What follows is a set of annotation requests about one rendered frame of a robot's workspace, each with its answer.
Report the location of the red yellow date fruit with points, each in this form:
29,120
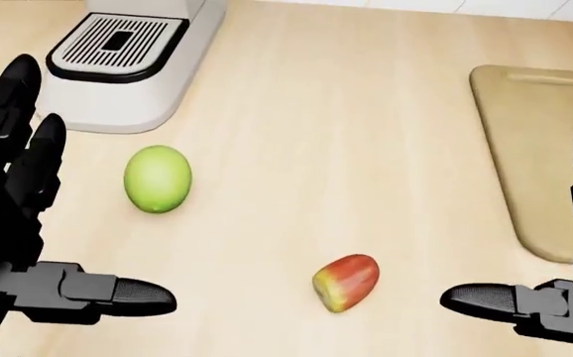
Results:
348,280

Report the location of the tan wooden cutting board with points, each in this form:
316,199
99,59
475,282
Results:
529,148

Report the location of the green lime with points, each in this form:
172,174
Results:
157,178

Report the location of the white coffee machine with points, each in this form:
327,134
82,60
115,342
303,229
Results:
123,63

